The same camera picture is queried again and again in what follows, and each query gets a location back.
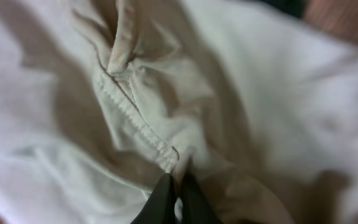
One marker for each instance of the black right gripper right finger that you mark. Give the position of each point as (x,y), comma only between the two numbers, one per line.
(196,209)

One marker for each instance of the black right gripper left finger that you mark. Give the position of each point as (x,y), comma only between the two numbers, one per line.
(159,208)

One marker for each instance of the beige khaki shorts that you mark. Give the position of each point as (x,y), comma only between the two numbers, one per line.
(99,99)

